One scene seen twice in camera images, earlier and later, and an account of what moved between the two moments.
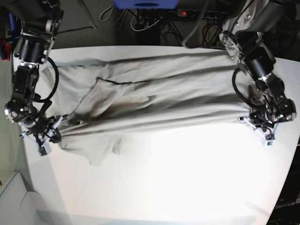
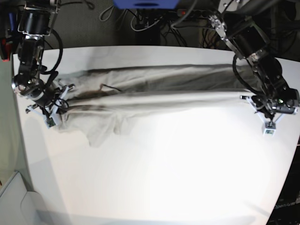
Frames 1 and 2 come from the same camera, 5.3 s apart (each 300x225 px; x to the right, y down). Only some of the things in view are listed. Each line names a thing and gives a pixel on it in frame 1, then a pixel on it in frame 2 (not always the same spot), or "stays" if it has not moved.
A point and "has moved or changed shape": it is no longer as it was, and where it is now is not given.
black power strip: [200, 13] stays
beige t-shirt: [101, 98] has moved or changed shape
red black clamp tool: [6, 47] stays
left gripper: [45, 131] -> [49, 101]
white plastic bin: [18, 206] stays
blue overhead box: [146, 4] stays
